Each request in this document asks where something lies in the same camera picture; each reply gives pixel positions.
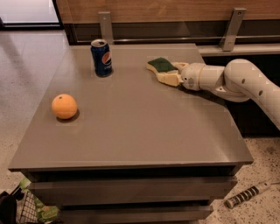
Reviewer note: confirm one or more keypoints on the upper grey drawer front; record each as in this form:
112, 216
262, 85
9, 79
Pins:
123, 191

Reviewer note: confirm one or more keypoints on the grey drawer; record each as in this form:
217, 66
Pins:
136, 215
123, 191

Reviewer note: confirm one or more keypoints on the right metal bracket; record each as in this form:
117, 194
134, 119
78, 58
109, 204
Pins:
227, 42

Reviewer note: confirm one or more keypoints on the left metal bracket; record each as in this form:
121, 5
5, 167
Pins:
106, 26

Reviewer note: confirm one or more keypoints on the white power strip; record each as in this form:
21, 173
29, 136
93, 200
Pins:
247, 194

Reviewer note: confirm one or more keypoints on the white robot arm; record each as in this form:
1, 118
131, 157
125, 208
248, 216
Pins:
238, 81

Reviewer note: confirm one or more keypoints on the blue Pepsi can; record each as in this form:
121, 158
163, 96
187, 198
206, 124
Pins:
101, 57

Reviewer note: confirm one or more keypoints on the metal rail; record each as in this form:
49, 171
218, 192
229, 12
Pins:
201, 41

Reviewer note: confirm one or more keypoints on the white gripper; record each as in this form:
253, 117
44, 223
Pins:
191, 75

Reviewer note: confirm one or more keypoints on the green snack bag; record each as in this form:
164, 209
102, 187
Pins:
45, 214

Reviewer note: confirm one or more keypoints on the metal bracket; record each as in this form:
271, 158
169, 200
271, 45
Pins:
106, 26
227, 42

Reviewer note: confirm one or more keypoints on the lower grey drawer front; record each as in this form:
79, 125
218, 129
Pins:
136, 215

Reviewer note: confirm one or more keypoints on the black bag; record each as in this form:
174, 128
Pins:
8, 205

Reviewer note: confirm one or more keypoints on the orange fruit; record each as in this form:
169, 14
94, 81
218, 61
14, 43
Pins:
64, 106

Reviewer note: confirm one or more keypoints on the grey drawer cabinet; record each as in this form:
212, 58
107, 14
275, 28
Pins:
129, 126

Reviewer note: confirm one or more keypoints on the checkered cloth bag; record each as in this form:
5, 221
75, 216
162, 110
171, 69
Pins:
26, 210

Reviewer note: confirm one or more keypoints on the green and yellow sponge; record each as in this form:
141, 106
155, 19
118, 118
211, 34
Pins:
161, 66

